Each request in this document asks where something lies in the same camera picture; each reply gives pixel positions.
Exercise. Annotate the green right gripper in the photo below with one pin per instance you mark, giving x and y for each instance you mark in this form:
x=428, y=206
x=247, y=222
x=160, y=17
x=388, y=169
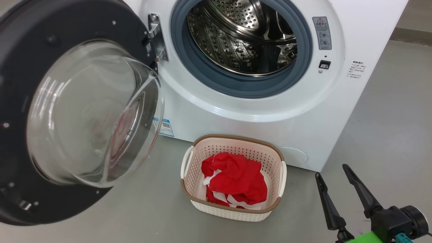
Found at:
x=366, y=239

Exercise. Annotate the black washing machine door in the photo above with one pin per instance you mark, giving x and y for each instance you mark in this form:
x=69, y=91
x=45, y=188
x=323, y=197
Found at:
x=20, y=67

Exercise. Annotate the grey warning sticker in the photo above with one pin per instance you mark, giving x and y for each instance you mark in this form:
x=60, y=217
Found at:
x=322, y=33

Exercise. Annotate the grey door gasket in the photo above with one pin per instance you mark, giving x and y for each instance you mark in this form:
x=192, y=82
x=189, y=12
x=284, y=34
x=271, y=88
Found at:
x=236, y=86

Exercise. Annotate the plain red garment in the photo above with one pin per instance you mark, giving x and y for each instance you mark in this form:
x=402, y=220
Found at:
x=236, y=175

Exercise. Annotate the metal door hinge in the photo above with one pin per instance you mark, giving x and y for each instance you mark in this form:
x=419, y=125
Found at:
x=156, y=37

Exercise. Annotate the round white filter cover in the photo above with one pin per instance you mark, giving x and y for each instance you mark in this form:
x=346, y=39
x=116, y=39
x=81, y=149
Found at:
x=293, y=156

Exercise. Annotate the white front-load washing machine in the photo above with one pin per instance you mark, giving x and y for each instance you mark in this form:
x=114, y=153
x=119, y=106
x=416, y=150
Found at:
x=270, y=111

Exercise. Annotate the steel washing drum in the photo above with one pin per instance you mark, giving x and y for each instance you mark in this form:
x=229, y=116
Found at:
x=229, y=40

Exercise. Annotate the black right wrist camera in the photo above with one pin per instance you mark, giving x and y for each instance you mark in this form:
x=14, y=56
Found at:
x=391, y=219

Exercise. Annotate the small text sticker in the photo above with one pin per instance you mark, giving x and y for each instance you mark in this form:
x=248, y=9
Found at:
x=357, y=70

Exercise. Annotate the cream perforated laundry basket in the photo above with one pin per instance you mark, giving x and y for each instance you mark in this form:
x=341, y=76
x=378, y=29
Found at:
x=233, y=212

